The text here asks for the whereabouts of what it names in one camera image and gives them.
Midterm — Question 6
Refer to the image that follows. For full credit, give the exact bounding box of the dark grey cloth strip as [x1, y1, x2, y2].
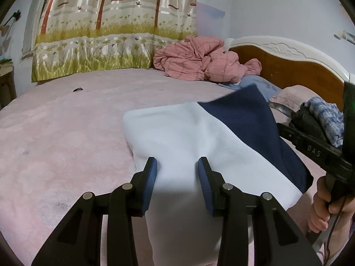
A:
[268, 101, 294, 119]

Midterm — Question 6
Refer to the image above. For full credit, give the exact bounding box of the pink pillow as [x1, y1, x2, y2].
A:
[270, 84, 344, 117]

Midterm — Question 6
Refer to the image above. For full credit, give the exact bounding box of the black cable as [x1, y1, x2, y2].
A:
[324, 197, 350, 266]

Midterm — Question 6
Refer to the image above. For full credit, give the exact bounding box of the white and wooden headboard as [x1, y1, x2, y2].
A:
[229, 35, 355, 111]

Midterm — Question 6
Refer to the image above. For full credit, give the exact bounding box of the small wall picture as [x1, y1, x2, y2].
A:
[334, 30, 355, 43]

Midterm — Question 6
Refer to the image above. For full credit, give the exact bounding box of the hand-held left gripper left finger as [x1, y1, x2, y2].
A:
[31, 156, 158, 266]

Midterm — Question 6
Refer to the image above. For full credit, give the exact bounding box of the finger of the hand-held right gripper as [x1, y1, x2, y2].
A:
[277, 123, 353, 177]

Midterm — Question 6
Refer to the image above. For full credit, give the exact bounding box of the person's right hand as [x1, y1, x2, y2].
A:
[308, 176, 355, 232]

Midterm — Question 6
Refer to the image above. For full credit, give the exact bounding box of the blue plaid shirt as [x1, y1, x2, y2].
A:
[301, 96, 346, 148]

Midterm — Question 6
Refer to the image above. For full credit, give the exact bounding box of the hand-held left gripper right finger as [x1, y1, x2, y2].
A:
[197, 156, 323, 266]

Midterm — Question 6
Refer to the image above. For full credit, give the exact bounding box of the white and navy jacket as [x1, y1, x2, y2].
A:
[122, 83, 314, 266]

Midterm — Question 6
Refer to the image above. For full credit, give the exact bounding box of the dark wooden side table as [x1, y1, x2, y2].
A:
[0, 69, 17, 110]

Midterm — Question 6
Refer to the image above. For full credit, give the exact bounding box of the tree print curtain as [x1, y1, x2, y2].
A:
[31, 0, 199, 83]

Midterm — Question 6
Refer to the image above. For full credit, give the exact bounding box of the blue pillow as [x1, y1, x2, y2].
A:
[218, 75, 283, 102]

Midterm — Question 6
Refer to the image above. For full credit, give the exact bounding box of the pink crumpled quilt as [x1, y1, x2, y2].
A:
[153, 35, 262, 83]

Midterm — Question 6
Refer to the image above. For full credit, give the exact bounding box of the white framed window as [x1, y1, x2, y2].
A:
[22, 0, 49, 60]

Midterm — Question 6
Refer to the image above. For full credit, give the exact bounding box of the black folded garment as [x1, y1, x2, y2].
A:
[288, 107, 337, 146]

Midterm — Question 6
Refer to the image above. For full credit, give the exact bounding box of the person's right forearm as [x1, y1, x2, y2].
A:
[329, 213, 355, 266]

